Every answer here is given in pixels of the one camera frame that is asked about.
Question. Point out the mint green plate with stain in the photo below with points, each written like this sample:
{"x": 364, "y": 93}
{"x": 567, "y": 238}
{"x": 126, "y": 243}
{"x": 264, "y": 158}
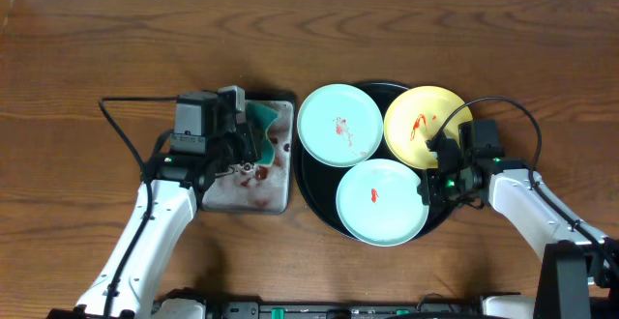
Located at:
{"x": 340, "y": 125}

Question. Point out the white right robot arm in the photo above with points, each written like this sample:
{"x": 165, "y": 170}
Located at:
{"x": 579, "y": 273}

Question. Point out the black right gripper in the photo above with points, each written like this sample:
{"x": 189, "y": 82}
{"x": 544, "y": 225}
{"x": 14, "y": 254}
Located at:
{"x": 429, "y": 189}

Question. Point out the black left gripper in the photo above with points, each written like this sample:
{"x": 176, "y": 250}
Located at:
{"x": 248, "y": 137}

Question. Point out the black rectangular tray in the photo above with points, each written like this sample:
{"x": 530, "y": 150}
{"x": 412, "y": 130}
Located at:
{"x": 253, "y": 188}

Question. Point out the green scrub sponge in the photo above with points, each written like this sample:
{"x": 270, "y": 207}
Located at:
{"x": 263, "y": 117}

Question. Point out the yellow plate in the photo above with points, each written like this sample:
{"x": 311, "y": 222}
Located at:
{"x": 413, "y": 118}

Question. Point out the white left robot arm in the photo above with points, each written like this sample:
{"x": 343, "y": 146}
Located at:
{"x": 166, "y": 203}

